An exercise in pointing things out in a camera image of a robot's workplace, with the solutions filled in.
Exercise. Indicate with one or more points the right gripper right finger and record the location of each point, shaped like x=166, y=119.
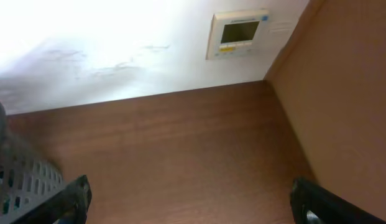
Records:
x=310, y=203

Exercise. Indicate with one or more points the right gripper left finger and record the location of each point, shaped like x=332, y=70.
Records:
x=69, y=205

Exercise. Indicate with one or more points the grey plastic shopping basket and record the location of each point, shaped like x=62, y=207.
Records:
x=26, y=177

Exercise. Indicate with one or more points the white wall control panel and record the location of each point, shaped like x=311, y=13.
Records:
x=236, y=33

